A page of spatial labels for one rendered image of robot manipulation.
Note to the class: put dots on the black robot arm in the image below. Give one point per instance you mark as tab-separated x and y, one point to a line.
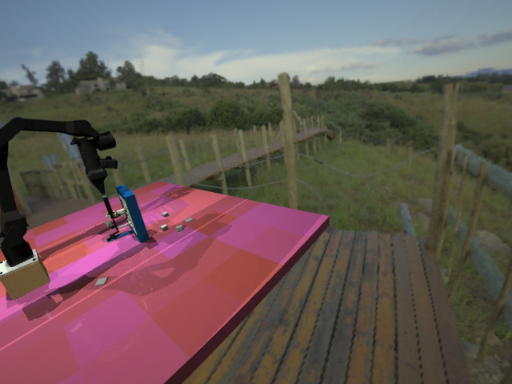
13	223

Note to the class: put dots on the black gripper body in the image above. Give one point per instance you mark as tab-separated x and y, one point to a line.
92	166

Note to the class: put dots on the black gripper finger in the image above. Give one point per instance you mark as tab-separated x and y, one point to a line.
99	184

